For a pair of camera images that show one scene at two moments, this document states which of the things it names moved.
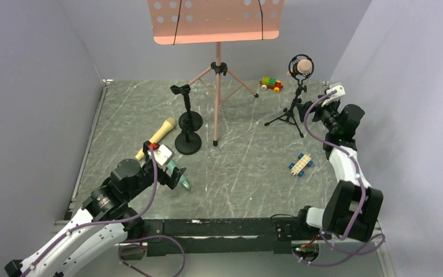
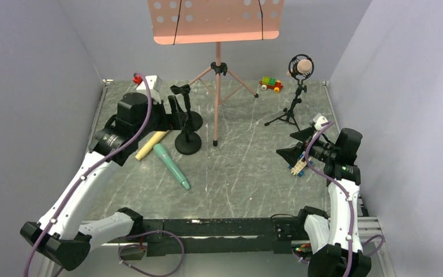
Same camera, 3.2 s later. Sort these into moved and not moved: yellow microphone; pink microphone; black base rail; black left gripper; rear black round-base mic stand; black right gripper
Moved: black right gripper; black left gripper
Not moved: rear black round-base mic stand; black base rail; pink microphone; yellow microphone
